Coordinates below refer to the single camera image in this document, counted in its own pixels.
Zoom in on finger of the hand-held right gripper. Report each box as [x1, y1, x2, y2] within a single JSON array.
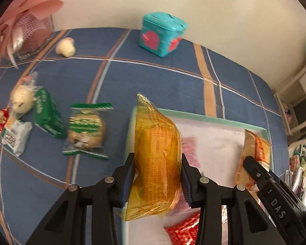
[[243, 156, 271, 187]]

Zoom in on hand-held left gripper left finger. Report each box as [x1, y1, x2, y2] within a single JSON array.
[[25, 153, 135, 245]]

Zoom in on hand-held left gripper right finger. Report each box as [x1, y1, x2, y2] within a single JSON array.
[[181, 153, 278, 245]]

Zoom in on orange and white snack packet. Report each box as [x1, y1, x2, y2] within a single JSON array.
[[233, 129, 273, 192]]

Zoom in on yellow clear cake packet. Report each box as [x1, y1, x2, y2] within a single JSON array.
[[120, 93, 183, 221]]

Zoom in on pink snack packet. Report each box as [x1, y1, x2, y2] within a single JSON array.
[[178, 136, 201, 210]]

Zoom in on red and cream biscuit packet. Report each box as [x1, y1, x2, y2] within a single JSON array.
[[164, 213, 201, 245]]

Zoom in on teal-rimmed white box tray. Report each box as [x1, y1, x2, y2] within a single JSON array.
[[122, 106, 274, 245]]

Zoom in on green-edged clear cake packet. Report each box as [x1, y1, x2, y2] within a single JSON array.
[[62, 102, 114, 160]]

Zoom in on clear-wrapped white bun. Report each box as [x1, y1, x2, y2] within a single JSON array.
[[10, 72, 40, 114]]

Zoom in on pile of colourful small packets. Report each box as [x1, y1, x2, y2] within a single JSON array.
[[286, 148, 306, 206]]

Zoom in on blue plaid tablecloth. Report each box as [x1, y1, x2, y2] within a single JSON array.
[[0, 28, 290, 245]]

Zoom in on dark green snack packet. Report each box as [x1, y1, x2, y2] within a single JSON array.
[[34, 87, 67, 139]]

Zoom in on white and green snack packet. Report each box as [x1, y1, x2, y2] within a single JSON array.
[[0, 119, 33, 157]]

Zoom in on cream pudding cup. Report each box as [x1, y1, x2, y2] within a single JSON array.
[[55, 37, 76, 57]]

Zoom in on teal toy box pink doors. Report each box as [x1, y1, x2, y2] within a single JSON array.
[[139, 13, 188, 58]]

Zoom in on clear glass vase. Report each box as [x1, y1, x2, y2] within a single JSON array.
[[14, 15, 55, 59]]

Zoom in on pink flower bouquet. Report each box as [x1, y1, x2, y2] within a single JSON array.
[[0, 0, 64, 70]]

